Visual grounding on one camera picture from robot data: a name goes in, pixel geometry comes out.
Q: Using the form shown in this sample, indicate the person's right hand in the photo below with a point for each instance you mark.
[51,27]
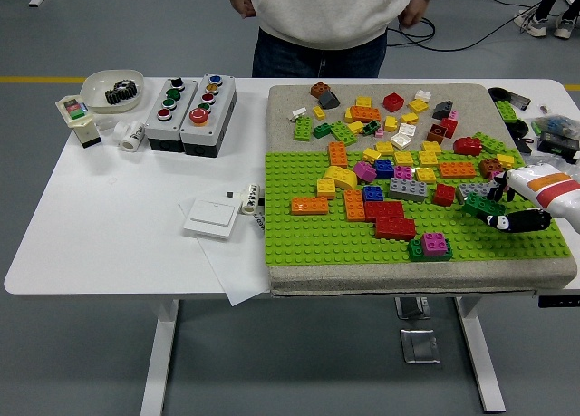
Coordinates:
[242,3]

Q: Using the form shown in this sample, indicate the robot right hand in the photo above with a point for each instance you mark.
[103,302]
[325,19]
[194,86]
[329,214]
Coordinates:
[544,189]

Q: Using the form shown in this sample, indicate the person's left hand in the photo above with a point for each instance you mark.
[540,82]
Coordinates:
[417,10]

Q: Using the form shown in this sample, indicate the dark green long brick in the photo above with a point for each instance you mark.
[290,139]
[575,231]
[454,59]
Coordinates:
[478,205]
[414,251]

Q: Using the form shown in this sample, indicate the green studded baseplate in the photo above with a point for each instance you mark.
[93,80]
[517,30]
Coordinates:
[294,244]

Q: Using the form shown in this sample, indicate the clear crumpled plastic bag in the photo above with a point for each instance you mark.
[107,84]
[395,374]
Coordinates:
[557,162]

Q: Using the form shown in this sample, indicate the black flat clip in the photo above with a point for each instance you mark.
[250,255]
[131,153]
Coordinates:
[524,146]

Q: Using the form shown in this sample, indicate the black module with green terminal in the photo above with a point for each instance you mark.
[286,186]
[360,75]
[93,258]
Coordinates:
[559,144]

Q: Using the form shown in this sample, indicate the yellow small brick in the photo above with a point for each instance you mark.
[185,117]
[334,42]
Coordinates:
[390,124]
[505,159]
[348,115]
[318,112]

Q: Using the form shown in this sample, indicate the brown square brick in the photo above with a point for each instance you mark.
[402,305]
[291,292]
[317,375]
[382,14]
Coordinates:
[489,166]
[319,89]

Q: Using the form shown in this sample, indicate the clear bag of small parts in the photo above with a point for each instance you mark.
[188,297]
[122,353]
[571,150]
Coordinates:
[555,125]

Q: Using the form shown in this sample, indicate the lime green long brick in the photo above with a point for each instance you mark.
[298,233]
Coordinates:
[505,111]
[302,129]
[491,142]
[343,132]

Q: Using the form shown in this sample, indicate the grey long brick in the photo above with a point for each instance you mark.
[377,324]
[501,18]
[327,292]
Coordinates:
[408,189]
[471,188]

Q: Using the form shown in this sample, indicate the person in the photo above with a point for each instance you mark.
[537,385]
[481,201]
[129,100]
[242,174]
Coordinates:
[537,26]
[317,12]

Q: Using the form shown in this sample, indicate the small metal screw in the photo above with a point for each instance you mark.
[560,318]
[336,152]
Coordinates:
[543,106]

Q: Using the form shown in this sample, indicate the white small brick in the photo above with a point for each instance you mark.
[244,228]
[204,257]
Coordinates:
[422,95]

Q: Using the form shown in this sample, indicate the red rounded brick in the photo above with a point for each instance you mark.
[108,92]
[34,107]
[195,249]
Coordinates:
[466,146]

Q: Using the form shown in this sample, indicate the orange long brick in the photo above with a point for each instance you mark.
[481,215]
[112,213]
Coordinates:
[309,206]
[457,169]
[337,153]
[364,113]
[354,205]

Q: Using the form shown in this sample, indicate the red square brick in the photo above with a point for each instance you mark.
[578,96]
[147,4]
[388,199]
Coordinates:
[449,127]
[444,195]
[393,102]

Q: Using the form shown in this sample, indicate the yellow square brick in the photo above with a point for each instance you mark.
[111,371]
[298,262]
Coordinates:
[409,118]
[325,188]
[425,174]
[403,157]
[431,146]
[384,147]
[355,127]
[428,157]
[418,106]
[370,154]
[363,101]

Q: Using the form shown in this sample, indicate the dark grey slope brick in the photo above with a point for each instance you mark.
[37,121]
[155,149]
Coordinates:
[441,111]
[328,99]

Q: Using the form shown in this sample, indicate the pink tiny brick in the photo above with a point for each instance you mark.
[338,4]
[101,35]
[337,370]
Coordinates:
[379,132]
[453,115]

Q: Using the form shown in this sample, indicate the black table control panel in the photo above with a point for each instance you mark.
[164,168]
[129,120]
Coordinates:
[559,301]

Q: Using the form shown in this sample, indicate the brown upturned brick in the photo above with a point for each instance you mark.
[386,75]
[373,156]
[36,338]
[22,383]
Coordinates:
[437,133]

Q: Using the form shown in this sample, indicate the pink square brick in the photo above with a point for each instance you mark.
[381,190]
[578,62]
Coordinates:
[434,244]
[402,171]

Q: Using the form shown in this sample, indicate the white small plastic piece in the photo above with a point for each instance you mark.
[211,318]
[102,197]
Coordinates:
[298,113]

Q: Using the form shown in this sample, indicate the dark green upturned brick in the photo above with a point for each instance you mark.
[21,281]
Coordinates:
[371,128]

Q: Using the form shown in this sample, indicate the grey emergency-stop control box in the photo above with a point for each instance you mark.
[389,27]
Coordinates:
[217,130]

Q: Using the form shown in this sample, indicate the white upturned square brick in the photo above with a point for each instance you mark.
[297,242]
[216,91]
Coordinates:
[401,140]

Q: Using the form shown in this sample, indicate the black metal gear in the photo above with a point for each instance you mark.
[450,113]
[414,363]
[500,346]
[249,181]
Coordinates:
[121,92]

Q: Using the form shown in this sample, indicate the grey four-button control box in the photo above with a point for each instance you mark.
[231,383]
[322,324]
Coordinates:
[156,130]

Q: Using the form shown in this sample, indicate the red long brick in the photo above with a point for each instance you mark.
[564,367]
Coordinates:
[383,209]
[394,228]

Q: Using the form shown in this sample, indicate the blue square brick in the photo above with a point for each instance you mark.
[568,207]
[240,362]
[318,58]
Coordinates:
[372,193]
[383,168]

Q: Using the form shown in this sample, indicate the white table leg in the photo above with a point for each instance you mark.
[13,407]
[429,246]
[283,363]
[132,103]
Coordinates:
[478,343]
[163,343]

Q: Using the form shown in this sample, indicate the white bowl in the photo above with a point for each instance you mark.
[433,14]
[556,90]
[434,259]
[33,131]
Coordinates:
[97,89]

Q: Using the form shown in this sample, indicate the magenta rounded brick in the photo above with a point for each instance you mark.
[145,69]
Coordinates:
[364,171]

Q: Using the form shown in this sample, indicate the white pipe tee fitting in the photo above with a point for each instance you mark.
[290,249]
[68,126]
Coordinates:
[131,137]

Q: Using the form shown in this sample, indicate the yellow arch brick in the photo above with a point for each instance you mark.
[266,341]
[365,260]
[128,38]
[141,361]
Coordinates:
[342,177]

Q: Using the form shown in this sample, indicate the clear plastic cap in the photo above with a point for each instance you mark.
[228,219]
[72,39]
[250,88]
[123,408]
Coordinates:
[105,124]

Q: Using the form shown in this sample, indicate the small grey cube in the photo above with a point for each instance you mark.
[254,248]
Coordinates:
[231,194]

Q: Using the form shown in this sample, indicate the white labelled pipe fitting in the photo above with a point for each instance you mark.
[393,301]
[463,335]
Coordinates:
[249,198]

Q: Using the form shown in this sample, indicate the metal floor socket box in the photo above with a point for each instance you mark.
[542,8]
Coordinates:
[419,345]

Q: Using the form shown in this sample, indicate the white printed label strip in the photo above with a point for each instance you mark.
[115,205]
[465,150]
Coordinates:
[259,221]

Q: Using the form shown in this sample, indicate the grey metal table bracket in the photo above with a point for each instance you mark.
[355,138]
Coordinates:
[410,308]

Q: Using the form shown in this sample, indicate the white red-green pushbutton switch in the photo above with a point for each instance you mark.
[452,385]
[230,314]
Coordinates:
[86,130]

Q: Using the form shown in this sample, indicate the white wall switch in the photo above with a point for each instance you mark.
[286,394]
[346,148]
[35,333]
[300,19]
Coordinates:
[210,216]

